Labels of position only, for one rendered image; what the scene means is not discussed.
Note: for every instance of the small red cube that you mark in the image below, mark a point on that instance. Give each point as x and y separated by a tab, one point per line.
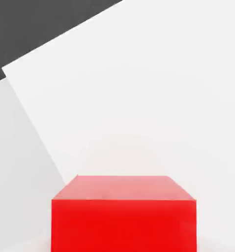
123	222

